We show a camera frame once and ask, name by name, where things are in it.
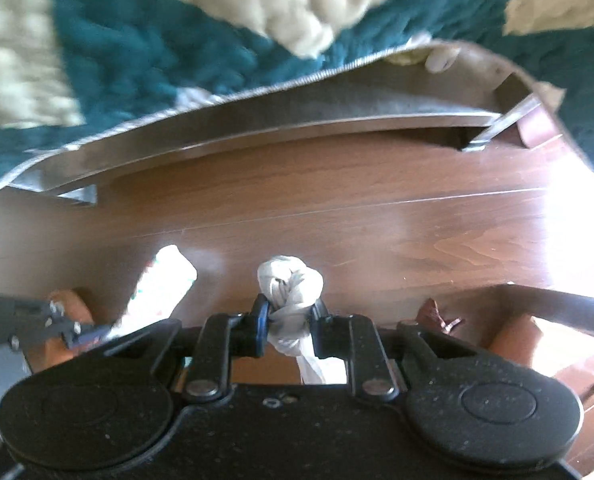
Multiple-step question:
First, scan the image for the white dotted packet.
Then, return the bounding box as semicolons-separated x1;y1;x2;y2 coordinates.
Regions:
114;244;199;336

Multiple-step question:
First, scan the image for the white knotted plastic bag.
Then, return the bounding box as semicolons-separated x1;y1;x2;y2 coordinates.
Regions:
256;255;345;386

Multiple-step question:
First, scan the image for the dark wooden chair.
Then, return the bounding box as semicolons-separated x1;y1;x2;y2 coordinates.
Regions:
477;284;594;478

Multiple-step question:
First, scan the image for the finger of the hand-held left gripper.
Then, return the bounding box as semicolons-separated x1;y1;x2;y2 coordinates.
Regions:
48;301;115;351

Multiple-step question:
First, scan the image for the teal white zigzag quilt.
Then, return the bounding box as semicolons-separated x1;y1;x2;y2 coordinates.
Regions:
0;0;594;211

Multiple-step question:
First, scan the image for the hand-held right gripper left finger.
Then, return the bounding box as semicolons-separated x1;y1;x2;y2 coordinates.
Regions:
102;294;273;403

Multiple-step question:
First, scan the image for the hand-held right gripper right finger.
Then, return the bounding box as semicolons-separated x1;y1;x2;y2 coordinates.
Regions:
308;299;480;402

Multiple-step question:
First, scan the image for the metal bed frame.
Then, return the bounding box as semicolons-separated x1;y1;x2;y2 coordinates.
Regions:
7;42;573;206

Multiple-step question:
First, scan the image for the brown crumpled wrapper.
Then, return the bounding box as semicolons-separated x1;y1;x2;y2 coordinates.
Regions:
416;298;464;333

